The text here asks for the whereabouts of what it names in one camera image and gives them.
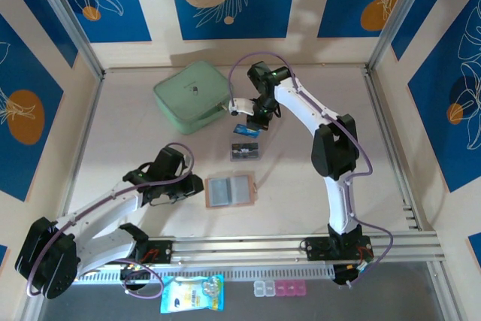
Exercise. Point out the black credit card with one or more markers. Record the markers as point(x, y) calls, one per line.
point(244, 152)

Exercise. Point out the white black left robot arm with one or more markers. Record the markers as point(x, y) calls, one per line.
point(97, 208)

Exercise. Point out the mint green zip pouch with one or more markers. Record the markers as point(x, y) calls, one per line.
point(188, 91)

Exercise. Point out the blue white snack bag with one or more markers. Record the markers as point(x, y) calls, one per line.
point(191, 294)

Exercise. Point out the clear plastic pill box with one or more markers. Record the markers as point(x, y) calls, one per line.
point(270, 288)
point(259, 288)

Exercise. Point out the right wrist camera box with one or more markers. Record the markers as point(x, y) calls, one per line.
point(242, 106)

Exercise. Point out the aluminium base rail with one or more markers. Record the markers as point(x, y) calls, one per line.
point(244, 249)

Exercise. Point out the aluminium table edge rail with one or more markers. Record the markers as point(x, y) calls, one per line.
point(88, 129)
point(391, 148)

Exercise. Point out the aluminium frame post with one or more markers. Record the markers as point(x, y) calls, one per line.
point(69, 20)
point(399, 16)

